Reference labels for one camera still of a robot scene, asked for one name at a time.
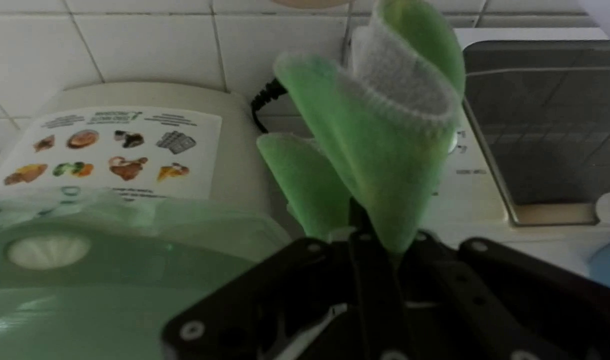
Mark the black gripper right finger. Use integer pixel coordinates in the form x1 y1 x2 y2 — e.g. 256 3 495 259
390 230 610 360

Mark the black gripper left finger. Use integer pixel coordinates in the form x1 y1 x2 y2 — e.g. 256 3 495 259
159 198 394 360

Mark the green microfibre towel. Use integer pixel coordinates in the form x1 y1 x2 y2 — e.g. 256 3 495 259
253 0 467 256

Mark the white toaster oven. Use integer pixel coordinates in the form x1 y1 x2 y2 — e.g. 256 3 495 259
420 26 610 268

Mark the white rice cooker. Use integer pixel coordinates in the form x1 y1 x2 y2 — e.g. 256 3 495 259
0 79 279 225

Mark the translucent green plastic cover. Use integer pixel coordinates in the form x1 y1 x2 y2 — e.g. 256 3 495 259
0 189 293 360

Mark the black power cable plug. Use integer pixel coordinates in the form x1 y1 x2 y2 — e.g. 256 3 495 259
248 75 288 133

